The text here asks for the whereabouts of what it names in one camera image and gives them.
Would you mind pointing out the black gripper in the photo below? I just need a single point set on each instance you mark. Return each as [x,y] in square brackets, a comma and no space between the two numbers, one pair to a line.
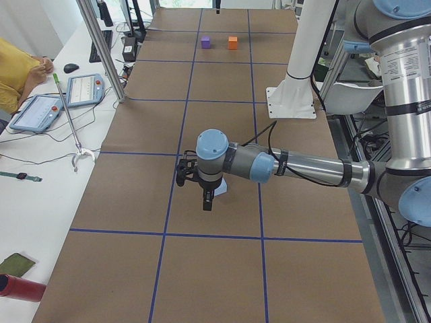
[206,186]

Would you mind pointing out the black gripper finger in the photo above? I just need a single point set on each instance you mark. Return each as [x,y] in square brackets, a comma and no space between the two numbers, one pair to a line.
[217,6]

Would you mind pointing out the light blue foam block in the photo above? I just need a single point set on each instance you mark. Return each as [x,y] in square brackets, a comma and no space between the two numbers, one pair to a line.
[222,188]

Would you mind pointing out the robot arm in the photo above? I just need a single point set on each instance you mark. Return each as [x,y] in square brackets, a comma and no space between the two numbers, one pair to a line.
[399,32]

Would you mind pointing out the purple foam block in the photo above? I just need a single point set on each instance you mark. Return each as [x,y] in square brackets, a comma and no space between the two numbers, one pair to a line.
[205,42]

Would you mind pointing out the orange foam block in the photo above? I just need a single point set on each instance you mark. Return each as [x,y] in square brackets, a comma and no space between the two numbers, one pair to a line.
[232,42]

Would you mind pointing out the black power adapter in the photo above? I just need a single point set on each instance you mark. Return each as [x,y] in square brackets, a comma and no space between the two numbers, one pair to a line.
[129,52]

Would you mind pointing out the reacher grabber stick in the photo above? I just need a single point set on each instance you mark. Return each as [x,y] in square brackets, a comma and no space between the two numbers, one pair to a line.
[81,151]

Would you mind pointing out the white plastic chair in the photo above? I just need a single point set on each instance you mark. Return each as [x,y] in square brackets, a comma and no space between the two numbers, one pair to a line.
[348,98]

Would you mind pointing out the far teach pendant tablet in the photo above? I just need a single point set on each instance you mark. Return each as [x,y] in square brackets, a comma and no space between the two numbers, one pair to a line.
[84,90]

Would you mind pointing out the teach pendant tablet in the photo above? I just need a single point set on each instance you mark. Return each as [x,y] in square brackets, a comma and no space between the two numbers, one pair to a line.
[84,90]
[38,114]

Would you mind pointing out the black computer mouse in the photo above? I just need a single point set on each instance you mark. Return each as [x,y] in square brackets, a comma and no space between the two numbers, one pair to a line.
[70,67]

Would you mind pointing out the near teach pendant tablet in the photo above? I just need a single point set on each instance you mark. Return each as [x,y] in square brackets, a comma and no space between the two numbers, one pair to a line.
[38,114]

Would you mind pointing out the teal smart watch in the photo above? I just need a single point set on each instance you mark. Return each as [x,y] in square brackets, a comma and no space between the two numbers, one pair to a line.
[21,176]

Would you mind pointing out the green cloth pouch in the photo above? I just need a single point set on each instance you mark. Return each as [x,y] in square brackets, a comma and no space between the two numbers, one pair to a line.
[16,265]

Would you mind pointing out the person in yellow shirt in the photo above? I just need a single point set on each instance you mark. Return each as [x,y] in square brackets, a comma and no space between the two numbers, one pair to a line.
[21,72]

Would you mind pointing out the red water bottle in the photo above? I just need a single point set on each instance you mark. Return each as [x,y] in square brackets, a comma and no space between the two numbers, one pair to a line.
[21,289]

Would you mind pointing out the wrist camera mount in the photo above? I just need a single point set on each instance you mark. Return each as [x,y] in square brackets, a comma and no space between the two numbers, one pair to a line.
[186,169]

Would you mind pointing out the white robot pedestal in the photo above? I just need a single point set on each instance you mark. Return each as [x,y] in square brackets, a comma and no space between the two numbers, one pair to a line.
[293,97]

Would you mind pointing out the aluminium frame post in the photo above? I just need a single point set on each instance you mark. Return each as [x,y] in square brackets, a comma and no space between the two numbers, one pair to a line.
[95,33]

